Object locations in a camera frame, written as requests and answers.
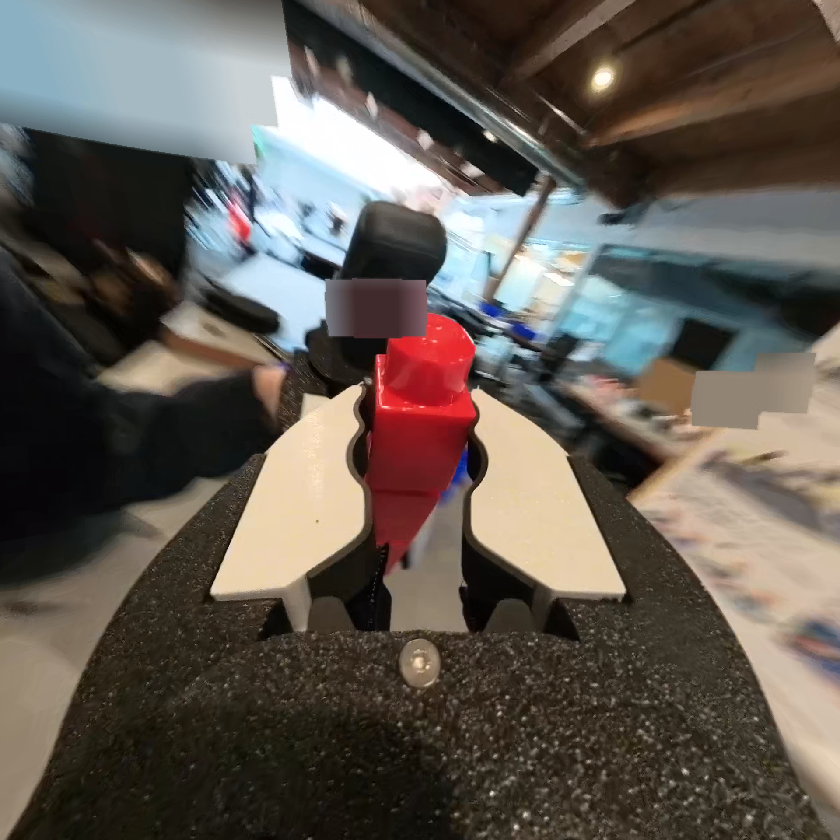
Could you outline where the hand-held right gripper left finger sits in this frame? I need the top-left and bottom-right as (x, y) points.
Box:
(209, 386), (392, 634)

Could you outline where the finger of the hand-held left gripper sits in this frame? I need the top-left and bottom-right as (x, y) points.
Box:
(301, 392), (355, 424)

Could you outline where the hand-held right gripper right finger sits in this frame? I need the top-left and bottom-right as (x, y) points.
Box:
(459, 390), (629, 635)

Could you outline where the red mega block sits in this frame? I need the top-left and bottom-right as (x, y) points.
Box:
(369, 314), (479, 494)
(371, 484), (442, 578)

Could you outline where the person's left hand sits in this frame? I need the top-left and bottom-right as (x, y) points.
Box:
(251, 363), (291, 422)

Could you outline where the black round cushion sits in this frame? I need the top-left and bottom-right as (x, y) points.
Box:
(202, 287), (282, 334)

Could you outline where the wooden table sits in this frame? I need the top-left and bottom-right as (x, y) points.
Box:
(558, 377), (716, 463)

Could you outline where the white table with brown edge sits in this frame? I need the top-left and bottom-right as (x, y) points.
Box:
(98, 252), (349, 395)

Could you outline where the orange traffic cone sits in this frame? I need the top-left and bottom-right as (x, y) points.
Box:
(228, 196), (256, 247)

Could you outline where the brown cardboard box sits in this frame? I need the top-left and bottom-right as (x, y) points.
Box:
(637, 356), (698, 416)

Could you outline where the printed poster board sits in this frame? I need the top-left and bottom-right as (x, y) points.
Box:
(626, 427), (840, 798)

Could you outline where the patterned dark bag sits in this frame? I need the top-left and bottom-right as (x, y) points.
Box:
(82, 246), (186, 342)

